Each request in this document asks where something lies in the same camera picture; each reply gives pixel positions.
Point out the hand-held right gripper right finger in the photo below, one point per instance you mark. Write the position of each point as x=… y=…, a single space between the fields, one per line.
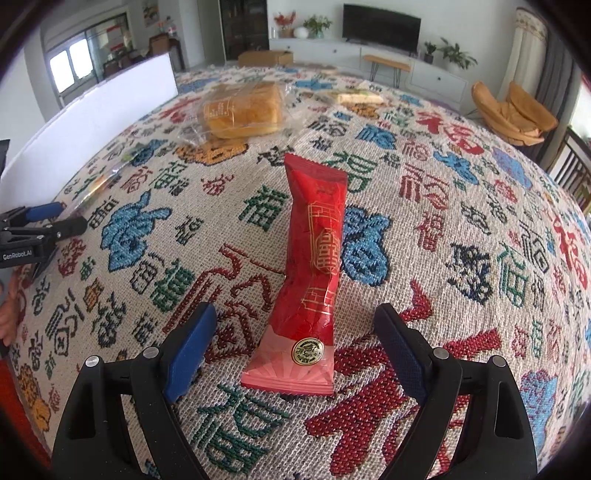
x=401 y=355

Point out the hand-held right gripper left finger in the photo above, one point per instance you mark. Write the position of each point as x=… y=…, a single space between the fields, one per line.
x=191 y=355

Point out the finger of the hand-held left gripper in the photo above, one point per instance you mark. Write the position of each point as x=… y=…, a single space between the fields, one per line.
x=44 y=212
x=69 y=227

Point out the clear plastic snack packet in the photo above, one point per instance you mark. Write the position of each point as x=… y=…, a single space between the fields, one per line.
x=101 y=182

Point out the red snack packet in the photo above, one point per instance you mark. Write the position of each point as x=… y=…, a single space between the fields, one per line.
x=309 y=258

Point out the person's left hand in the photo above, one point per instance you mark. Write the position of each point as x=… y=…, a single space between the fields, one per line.
x=9 y=314

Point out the printed woven tablecloth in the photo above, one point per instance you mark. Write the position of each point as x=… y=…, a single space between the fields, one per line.
x=461 y=277

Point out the white foam board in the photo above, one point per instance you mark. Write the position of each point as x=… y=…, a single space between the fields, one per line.
x=92 y=106

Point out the window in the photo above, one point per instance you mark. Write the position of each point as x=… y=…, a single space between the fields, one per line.
x=69 y=64

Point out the bread loaf in clear bag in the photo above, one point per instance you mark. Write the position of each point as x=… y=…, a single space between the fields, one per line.
x=244 y=110

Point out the dark wooden chair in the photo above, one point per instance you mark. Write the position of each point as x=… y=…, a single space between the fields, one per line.
x=572 y=166

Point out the cardboard box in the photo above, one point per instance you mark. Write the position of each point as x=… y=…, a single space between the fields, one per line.
x=265 y=57

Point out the sandwich in clear wrapper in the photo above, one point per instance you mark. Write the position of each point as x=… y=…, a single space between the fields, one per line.
x=360 y=98

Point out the black glass cabinet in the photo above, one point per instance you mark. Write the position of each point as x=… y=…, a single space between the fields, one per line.
x=244 y=27

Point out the orange lounge chair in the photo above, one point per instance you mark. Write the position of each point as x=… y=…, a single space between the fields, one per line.
x=512 y=110

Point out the white television cabinet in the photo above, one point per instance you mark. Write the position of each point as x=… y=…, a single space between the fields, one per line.
x=438 y=78

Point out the wooden bench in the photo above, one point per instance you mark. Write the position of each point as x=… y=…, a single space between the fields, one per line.
x=387 y=64

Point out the red flower arrangement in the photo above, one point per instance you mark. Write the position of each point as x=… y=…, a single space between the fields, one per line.
x=285 y=23

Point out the white round vase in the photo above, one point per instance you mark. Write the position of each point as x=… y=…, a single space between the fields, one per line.
x=301 y=32

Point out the large leafy potted plant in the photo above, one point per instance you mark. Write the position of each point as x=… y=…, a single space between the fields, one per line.
x=457 y=54

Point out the small potted plant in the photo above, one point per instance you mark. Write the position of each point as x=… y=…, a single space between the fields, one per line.
x=429 y=50

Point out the grey curtain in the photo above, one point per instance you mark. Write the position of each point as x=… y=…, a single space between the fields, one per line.
x=558 y=83

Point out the green potted plant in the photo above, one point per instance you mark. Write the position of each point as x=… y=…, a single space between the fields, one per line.
x=317 y=24

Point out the black television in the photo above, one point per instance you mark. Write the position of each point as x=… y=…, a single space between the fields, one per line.
x=381 y=27

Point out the white curtain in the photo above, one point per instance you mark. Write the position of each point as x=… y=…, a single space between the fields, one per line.
x=526 y=46

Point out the framed wall picture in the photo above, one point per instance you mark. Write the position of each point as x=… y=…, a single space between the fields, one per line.
x=150 y=11

